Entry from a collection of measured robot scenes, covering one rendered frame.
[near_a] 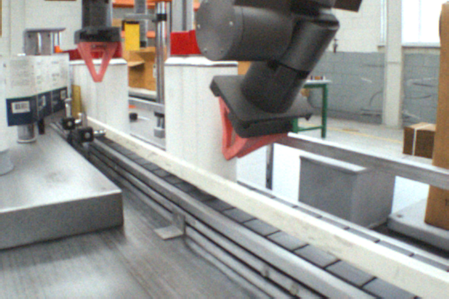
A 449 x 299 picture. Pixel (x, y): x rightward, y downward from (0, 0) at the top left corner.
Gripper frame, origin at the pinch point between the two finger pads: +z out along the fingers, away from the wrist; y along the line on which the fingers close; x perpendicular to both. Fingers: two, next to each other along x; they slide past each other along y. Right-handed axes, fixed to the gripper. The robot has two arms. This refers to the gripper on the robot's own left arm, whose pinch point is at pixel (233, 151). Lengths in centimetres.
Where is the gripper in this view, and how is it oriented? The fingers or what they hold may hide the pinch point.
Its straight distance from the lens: 46.7
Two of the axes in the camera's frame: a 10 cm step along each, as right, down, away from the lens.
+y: -8.2, 1.1, -5.6
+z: -3.6, 6.7, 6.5
